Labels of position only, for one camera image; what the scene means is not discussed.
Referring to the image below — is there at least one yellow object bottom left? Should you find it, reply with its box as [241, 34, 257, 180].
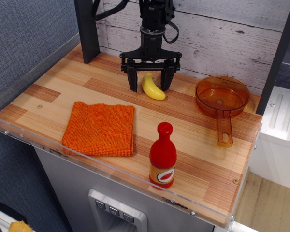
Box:
[8, 221, 33, 232]

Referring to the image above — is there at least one dark grey post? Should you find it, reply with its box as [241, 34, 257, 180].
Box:
[74, 0, 100, 64]
[256, 11, 290, 115]

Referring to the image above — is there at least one orange knitted cloth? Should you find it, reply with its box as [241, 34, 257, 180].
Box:
[61, 101, 135, 157]

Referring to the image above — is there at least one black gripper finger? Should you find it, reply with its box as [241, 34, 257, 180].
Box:
[160, 68, 176, 91]
[127, 67, 138, 92]

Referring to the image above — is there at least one white toy sink unit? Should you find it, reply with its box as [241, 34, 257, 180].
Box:
[248, 87, 290, 188]

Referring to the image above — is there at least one clear acrylic table guard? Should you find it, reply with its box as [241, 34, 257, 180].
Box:
[0, 45, 261, 229]

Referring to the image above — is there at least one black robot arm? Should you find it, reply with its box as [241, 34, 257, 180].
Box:
[120, 0, 182, 92]

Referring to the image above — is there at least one orange transparent toy pan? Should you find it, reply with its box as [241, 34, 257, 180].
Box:
[195, 76, 250, 148]

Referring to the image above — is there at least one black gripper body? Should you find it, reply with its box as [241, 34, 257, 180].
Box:
[120, 30, 182, 72]

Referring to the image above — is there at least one white black device bottom left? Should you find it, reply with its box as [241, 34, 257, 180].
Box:
[0, 203, 28, 232]

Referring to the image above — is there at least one dark grey right post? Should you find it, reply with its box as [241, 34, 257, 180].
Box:
[256, 11, 290, 115]

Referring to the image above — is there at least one grey toy fridge cabinet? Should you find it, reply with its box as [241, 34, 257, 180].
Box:
[35, 148, 214, 232]

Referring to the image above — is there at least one black cable loop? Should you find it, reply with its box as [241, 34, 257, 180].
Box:
[161, 20, 180, 44]

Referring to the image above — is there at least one yellow toy banana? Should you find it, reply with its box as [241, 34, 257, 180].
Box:
[142, 72, 166, 100]

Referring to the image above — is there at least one red toy sauce bottle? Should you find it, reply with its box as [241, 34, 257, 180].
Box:
[149, 122, 177, 189]

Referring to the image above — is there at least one dark grey left post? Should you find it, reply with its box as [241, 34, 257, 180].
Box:
[74, 0, 100, 64]

